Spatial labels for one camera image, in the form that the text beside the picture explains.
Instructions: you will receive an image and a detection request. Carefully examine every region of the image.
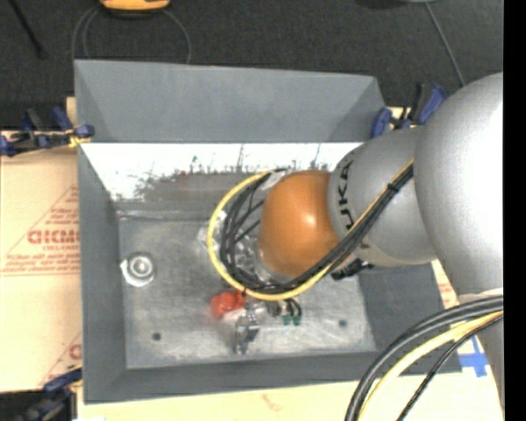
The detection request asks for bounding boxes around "red toy food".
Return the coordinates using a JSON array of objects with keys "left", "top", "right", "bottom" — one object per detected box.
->
[{"left": 210, "top": 290, "right": 247, "bottom": 321}]

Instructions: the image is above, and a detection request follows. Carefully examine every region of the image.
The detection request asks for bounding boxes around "grey metal bin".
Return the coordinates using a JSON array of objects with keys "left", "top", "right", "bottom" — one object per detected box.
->
[{"left": 73, "top": 59, "right": 462, "bottom": 403}]

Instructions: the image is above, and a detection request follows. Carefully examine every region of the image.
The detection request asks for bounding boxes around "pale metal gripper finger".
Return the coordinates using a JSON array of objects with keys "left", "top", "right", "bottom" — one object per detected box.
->
[
  {"left": 245, "top": 314, "right": 262, "bottom": 346},
  {"left": 234, "top": 323, "right": 248, "bottom": 356}
]

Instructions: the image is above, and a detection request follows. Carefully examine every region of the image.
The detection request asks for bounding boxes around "black cylinder on white bracket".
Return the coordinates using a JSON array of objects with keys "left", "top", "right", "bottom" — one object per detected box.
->
[{"left": 331, "top": 259, "right": 373, "bottom": 282}]

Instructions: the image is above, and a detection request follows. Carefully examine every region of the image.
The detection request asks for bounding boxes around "clear plastic bottle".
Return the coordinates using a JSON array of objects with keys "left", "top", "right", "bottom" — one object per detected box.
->
[{"left": 195, "top": 216, "right": 269, "bottom": 287}]

